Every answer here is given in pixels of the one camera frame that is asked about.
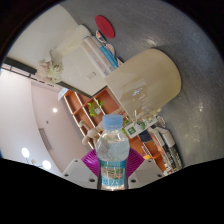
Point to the small printed round badge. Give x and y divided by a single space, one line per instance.
101 36
110 49

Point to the multi-bulb ceiling lamp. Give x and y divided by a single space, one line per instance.
46 164

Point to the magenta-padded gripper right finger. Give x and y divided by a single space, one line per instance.
146 173

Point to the clear blue-capped water bottle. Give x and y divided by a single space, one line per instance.
112 150

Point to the orange wooden shelf unit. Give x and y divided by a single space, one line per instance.
80 103

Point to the white ceramic vase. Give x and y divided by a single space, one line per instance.
71 41

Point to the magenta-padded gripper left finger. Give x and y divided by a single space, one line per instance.
80 173

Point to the recessed ceiling downlights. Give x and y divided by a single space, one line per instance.
55 110

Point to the ceiling air vent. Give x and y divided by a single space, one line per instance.
45 139

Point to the white wall switch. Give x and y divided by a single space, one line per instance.
92 76

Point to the pink white flower bouquet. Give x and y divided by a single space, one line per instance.
50 71

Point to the flat round red coaster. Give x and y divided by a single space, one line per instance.
104 26

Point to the black office chair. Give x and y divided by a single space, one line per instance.
144 136

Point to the blue white tissue pack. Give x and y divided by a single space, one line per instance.
110 56

